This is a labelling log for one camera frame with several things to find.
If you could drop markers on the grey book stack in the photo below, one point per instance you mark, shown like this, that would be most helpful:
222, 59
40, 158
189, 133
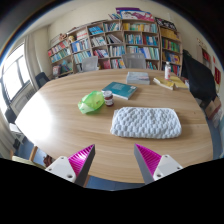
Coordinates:
137, 78

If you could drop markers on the wooden bookshelf with books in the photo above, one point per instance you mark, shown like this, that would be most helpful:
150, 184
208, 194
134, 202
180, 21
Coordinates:
110, 39

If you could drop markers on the green plastic bag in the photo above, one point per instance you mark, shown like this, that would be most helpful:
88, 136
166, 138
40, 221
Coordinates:
91, 102

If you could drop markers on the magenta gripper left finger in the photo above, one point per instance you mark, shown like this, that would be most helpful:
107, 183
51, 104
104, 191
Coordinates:
74, 168

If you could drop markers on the grey chair left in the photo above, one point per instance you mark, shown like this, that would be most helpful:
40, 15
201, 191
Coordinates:
90, 64

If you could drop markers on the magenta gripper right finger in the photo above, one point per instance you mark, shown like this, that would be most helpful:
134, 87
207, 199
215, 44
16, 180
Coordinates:
154, 166

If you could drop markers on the grey chair right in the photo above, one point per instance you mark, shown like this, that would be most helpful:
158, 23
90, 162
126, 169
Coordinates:
134, 60

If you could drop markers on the grey chair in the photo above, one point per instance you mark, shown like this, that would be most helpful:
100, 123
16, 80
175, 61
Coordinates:
134, 60
90, 64

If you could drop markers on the window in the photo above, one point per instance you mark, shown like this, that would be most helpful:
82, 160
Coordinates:
15, 73

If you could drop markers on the white textured towel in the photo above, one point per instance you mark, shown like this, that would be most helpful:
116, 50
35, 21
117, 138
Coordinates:
139, 122

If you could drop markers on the teal book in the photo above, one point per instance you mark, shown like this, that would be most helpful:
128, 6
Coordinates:
124, 91

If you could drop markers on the white plastic bottle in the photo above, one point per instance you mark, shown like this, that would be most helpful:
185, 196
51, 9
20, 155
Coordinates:
167, 71

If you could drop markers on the yellow folder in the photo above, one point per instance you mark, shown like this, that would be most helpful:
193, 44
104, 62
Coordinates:
178, 82

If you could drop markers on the yellow book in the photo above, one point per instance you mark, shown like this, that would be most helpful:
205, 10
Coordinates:
164, 83

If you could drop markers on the dark blue chair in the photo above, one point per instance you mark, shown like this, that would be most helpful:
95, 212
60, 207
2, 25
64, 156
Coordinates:
41, 79

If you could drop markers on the black jacket on chair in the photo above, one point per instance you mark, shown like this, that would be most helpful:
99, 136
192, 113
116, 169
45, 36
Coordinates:
201, 80

